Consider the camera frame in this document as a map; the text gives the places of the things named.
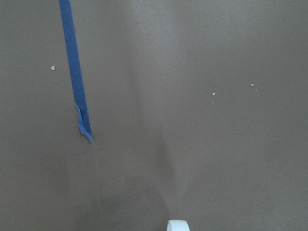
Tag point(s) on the white plastic cup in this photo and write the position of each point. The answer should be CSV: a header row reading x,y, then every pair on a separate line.
x,y
177,225

